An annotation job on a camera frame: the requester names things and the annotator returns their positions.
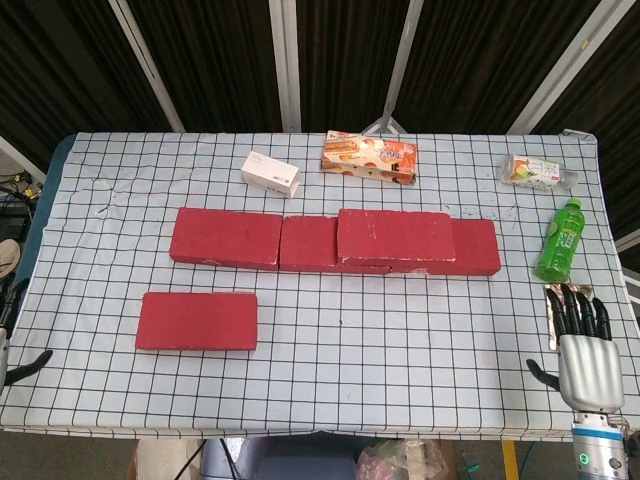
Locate beige hat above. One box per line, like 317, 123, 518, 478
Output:
0, 238, 21, 279

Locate clear bottle fruit label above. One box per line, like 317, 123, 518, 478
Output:
498, 153, 579, 193

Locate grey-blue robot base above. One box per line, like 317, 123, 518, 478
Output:
199, 438, 359, 480

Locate clear plastic bag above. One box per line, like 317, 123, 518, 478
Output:
355, 439, 449, 480

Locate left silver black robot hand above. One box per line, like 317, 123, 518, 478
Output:
0, 279, 54, 389

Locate white metal frame post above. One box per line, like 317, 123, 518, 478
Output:
268, 0, 304, 134
505, 0, 621, 135
0, 134, 49, 184
359, 0, 427, 135
108, 0, 186, 134

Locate small white carton box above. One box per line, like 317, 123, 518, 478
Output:
240, 151, 301, 200

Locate bundle of cables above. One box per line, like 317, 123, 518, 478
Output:
0, 169, 45, 202

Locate orange biscuit box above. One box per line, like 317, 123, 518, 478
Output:
320, 130, 419, 188

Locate red foam brick white scuffs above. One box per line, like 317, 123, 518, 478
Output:
335, 208, 457, 265

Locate shiny foil snack packet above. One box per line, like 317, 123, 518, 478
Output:
543, 282, 594, 352

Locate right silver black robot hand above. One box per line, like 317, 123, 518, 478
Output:
525, 282, 626, 415

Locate green drink bottle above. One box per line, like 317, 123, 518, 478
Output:
533, 197, 586, 282

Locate dark pleated curtain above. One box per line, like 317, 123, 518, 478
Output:
0, 0, 640, 241

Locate white black grid tablecloth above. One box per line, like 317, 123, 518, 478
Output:
0, 130, 640, 442

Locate white plastic bag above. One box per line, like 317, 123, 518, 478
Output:
130, 439, 202, 480

